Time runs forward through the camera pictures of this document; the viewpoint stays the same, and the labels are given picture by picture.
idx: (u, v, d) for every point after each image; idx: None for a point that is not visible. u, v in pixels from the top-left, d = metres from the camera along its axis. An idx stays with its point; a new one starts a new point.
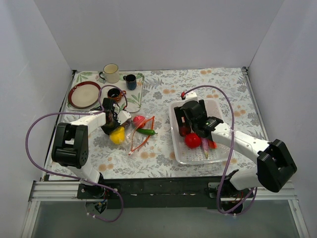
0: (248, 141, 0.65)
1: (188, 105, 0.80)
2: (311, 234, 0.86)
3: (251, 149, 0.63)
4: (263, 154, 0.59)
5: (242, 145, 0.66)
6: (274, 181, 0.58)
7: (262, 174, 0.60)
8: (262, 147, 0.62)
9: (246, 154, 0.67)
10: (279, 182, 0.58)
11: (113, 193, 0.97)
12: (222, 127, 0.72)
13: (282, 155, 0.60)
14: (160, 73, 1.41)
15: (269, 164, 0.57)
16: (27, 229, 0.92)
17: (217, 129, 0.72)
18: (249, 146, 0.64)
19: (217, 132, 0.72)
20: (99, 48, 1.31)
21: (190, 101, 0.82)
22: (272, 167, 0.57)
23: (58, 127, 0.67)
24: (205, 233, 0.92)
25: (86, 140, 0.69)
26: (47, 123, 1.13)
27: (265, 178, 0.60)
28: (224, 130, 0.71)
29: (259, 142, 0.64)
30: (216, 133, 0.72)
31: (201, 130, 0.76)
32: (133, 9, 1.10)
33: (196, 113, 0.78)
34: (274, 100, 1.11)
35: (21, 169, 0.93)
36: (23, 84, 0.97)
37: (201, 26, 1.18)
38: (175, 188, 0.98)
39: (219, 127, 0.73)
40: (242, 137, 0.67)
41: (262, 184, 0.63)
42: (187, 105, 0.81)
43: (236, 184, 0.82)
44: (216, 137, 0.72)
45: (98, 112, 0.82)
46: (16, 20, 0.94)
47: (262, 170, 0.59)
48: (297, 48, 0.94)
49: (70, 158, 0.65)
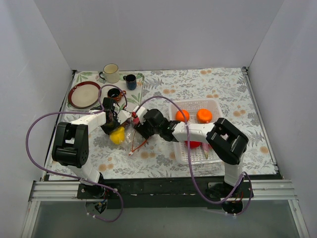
0: (198, 127, 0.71)
1: (149, 115, 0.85)
2: (311, 234, 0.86)
3: (202, 134, 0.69)
4: (211, 133, 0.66)
5: (195, 133, 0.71)
6: (228, 152, 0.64)
7: (219, 152, 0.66)
8: (209, 128, 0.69)
9: (201, 140, 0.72)
10: (234, 154, 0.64)
11: (113, 193, 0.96)
12: (180, 126, 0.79)
13: (228, 130, 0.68)
14: (160, 73, 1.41)
15: (217, 140, 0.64)
16: (27, 229, 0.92)
17: (176, 129, 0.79)
18: (200, 131, 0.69)
19: (177, 131, 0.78)
20: (99, 48, 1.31)
21: (150, 111, 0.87)
22: (221, 142, 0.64)
23: (58, 126, 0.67)
24: (205, 234, 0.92)
25: (86, 140, 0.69)
26: (47, 123, 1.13)
27: (222, 154, 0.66)
28: (182, 127, 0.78)
29: (207, 125, 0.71)
30: (176, 132, 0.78)
31: (166, 135, 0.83)
32: (133, 9, 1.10)
33: (159, 120, 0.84)
34: (274, 100, 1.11)
35: (21, 169, 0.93)
36: (23, 84, 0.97)
37: (201, 26, 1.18)
38: (175, 188, 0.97)
39: (177, 127, 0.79)
40: (193, 126, 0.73)
41: (225, 161, 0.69)
42: (148, 114, 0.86)
43: (230, 182, 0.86)
44: (178, 136, 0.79)
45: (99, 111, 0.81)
46: (17, 21, 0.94)
47: (216, 148, 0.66)
48: (297, 48, 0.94)
49: (70, 157, 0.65)
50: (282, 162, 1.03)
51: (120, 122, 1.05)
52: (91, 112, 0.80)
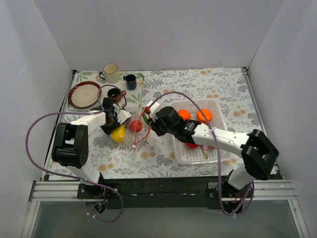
0: (228, 136, 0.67)
1: (164, 113, 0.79)
2: (311, 234, 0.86)
3: (234, 145, 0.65)
4: (246, 147, 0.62)
5: (224, 142, 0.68)
6: (261, 170, 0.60)
7: (249, 167, 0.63)
8: (242, 140, 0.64)
9: (230, 149, 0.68)
10: (267, 171, 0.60)
11: (113, 193, 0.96)
12: (201, 129, 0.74)
13: (261, 143, 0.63)
14: (160, 73, 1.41)
15: (252, 155, 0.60)
16: (27, 229, 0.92)
17: (197, 132, 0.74)
18: (231, 141, 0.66)
19: (198, 134, 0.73)
20: (99, 48, 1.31)
21: (164, 108, 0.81)
22: (256, 157, 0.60)
23: (58, 127, 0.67)
24: (205, 234, 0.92)
25: (86, 140, 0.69)
26: (47, 123, 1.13)
27: (252, 169, 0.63)
28: (204, 130, 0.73)
29: (238, 135, 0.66)
30: (197, 135, 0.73)
31: (182, 135, 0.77)
32: (133, 9, 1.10)
33: (174, 118, 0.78)
34: (274, 100, 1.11)
35: (21, 169, 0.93)
36: (23, 84, 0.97)
37: (201, 26, 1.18)
38: (175, 188, 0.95)
39: (198, 129, 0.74)
40: (222, 134, 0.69)
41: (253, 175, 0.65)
42: (163, 112, 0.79)
43: (233, 183, 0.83)
44: (199, 139, 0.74)
45: (99, 111, 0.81)
46: (17, 21, 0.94)
47: (249, 163, 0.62)
48: (297, 48, 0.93)
49: (70, 157, 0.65)
50: (282, 162, 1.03)
51: (120, 122, 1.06)
52: (90, 112, 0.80)
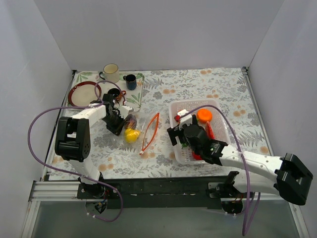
0: (260, 160, 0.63)
1: (190, 134, 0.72)
2: (311, 234, 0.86)
3: (267, 169, 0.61)
4: (281, 172, 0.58)
5: (256, 166, 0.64)
6: (299, 196, 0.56)
7: (286, 193, 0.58)
8: (276, 165, 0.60)
9: (261, 173, 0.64)
10: (303, 197, 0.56)
11: (113, 193, 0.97)
12: (229, 150, 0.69)
13: (297, 168, 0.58)
14: (160, 73, 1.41)
15: (290, 182, 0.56)
16: (27, 228, 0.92)
17: (224, 153, 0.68)
18: (264, 166, 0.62)
19: (226, 156, 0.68)
20: (99, 48, 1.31)
21: (191, 128, 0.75)
22: (294, 184, 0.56)
23: (60, 121, 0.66)
24: (205, 233, 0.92)
25: (88, 133, 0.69)
26: (47, 122, 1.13)
27: (288, 195, 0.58)
28: (232, 152, 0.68)
29: (272, 159, 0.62)
30: (225, 158, 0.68)
31: (208, 156, 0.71)
32: (133, 8, 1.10)
33: (201, 139, 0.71)
34: (274, 100, 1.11)
35: (22, 169, 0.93)
36: (23, 83, 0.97)
37: (200, 25, 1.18)
38: (175, 188, 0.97)
39: (226, 150, 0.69)
40: (253, 157, 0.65)
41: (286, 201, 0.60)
42: (189, 132, 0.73)
43: (238, 187, 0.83)
44: (227, 162, 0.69)
45: (99, 105, 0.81)
46: (16, 20, 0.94)
47: (285, 190, 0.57)
48: (297, 47, 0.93)
49: (73, 151, 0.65)
50: None
51: (124, 118, 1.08)
52: (91, 106, 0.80)
